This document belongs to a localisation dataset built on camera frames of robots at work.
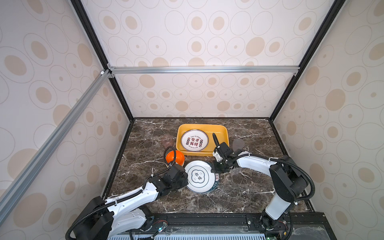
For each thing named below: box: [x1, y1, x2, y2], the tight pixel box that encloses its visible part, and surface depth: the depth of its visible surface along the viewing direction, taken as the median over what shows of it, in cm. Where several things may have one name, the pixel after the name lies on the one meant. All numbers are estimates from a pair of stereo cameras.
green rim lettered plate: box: [207, 173, 220, 194], surface depth 87 cm
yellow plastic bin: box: [176, 124, 230, 157], surface depth 108 cm
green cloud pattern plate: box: [184, 160, 216, 193], surface depth 88 cm
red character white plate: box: [181, 129, 209, 152], surface depth 108 cm
